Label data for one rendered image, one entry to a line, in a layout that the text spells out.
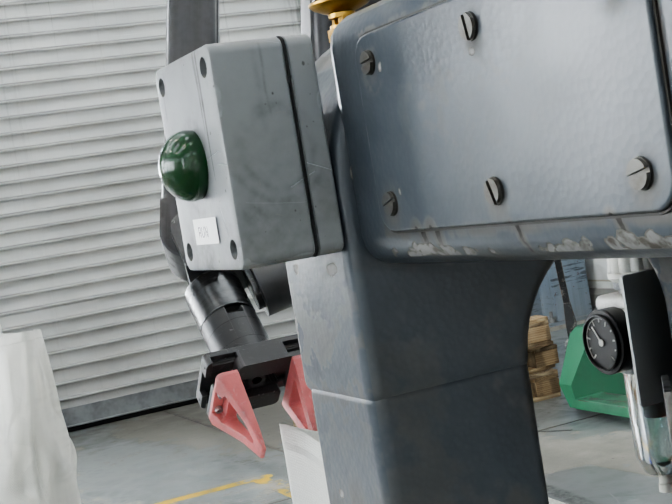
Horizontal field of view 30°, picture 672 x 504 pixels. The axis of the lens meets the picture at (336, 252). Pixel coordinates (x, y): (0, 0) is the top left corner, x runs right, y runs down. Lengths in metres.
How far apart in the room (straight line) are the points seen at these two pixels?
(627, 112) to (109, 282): 7.88
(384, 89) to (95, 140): 7.76
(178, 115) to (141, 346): 7.74
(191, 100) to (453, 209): 0.14
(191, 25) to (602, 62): 1.03
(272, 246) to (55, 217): 7.65
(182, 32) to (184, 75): 0.84
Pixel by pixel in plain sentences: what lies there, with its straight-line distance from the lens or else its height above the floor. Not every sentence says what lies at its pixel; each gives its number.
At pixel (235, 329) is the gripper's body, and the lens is 1.18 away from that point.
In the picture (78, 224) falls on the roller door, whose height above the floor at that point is 1.29.
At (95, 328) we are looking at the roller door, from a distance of 8.17.
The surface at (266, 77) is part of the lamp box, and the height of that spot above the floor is 1.31.
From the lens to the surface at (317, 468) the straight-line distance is 1.08.
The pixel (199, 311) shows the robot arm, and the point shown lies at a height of 1.17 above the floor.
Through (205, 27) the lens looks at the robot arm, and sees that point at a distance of 1.36.
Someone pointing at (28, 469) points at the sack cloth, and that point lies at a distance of 2.40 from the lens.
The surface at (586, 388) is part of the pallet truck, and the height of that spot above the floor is 0.12.
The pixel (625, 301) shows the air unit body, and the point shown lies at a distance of 0.69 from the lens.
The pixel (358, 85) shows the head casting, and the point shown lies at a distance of 0.50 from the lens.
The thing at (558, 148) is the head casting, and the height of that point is 1.27.
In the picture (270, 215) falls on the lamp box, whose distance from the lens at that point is 0.50.
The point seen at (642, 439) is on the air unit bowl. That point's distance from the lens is 0.73.
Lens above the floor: 1.27
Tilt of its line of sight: 3 degrees down
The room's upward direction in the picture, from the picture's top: 9 degrees counter-clockwise
